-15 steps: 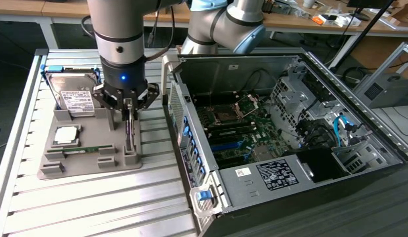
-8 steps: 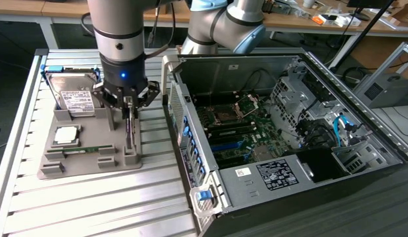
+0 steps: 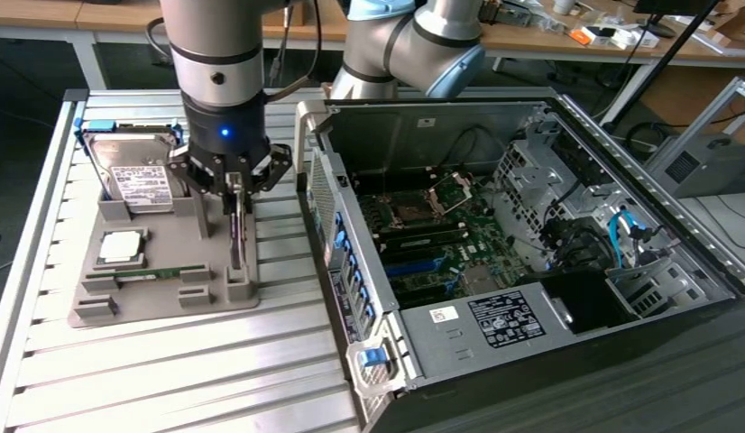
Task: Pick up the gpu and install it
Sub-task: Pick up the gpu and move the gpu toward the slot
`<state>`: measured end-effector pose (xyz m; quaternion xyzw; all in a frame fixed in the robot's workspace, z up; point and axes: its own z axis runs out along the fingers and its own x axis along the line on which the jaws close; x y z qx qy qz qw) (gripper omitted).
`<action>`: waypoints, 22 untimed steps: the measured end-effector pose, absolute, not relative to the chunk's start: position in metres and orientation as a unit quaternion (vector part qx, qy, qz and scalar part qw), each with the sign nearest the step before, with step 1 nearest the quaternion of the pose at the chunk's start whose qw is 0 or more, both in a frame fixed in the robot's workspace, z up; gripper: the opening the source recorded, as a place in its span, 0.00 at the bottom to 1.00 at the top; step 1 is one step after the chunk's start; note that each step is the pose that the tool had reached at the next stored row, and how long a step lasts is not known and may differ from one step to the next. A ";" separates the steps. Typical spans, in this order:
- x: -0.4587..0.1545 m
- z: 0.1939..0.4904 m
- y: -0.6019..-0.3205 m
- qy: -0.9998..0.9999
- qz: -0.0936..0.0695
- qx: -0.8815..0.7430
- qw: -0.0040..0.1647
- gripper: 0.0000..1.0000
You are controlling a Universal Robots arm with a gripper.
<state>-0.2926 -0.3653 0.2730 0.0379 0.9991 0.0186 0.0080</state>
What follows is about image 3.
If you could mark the grey plastic parts rack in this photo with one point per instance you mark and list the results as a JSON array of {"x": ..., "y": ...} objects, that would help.
[{"x": 167, "y": 243}]

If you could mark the wooden desk with grey frame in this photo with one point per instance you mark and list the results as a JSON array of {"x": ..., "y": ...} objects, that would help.
[{"x": 47, "y": 18}]

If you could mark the black monitor with stand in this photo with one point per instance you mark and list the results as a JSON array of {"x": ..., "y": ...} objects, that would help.
[{"x": 661, "y": 27}]

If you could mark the silver hard disk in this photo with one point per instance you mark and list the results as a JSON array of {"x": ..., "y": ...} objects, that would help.
[{"x": 131, "y": 153}]

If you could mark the blue expansion slot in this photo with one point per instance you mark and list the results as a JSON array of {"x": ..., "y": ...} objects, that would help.
[{"x": 414, "y": 267}]

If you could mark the silver CPU chip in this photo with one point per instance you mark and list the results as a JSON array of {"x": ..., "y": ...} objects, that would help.
[{"x": 120, "y": 247}]

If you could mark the grey power supply unit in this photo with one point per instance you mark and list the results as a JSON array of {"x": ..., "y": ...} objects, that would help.
[{"x": 455, "y": 343}]

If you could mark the small orange box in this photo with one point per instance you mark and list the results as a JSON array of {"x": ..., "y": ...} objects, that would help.
[{"x": 582, "y": 35}]

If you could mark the metal socket cover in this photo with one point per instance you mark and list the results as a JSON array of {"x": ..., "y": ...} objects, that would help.
[{"x": 453, "y": 189}]

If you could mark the CPU socket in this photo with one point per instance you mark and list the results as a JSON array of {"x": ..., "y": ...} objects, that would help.
[{"x": 411, "y": 209}]

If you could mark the flat white box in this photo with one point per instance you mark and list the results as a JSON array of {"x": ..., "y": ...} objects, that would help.
[{"x": 645, "y": 40}]

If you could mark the open black PC case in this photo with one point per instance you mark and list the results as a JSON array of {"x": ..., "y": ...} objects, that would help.
[{"x": 589, "y": 361}]

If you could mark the green RAM stick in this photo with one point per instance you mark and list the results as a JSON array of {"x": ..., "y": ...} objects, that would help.
[{"x": 162, "y": 272}]

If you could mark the silver slotted disk bay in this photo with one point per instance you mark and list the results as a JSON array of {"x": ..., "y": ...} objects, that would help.
[{"x": 649, "y": 288}]

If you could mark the black slanted tripod pole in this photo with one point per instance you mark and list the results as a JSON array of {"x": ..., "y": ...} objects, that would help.
[{"x": 669, "y": 54}]

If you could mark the green motherboard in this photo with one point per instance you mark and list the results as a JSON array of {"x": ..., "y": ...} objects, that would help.
[{"x": 498, "y": 243}]

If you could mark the silver perforated disk bay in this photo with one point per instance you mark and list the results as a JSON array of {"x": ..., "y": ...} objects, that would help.
[{"x": 546, "y": 173}]

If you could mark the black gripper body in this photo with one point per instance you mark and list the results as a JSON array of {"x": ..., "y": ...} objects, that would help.
[{"x": 227, "y": 126}]

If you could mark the blue case latch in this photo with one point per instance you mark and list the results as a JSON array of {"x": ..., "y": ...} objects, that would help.
[{"x": 371, "y": 358}]

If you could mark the white cup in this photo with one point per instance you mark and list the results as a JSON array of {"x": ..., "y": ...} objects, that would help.
[{"x": 565, "y": 5}]

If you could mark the grey computer tower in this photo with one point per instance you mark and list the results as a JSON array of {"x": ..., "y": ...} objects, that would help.
[{"x": 721, "y": 171}]

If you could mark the graphics card with metal bracket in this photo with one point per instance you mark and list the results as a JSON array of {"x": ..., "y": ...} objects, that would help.
[{"x": 236, "y": 234}]

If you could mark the blue disk carrier bracket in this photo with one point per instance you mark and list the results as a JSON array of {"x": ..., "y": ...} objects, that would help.
[{"x": 100, "y": 126}]

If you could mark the cluttered wooden desk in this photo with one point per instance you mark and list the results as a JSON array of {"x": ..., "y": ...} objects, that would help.
[{"x": 709, "y": 53}]

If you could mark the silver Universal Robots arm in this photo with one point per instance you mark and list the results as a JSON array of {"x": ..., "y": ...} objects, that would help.
[{"x": 215, "y": 67}]

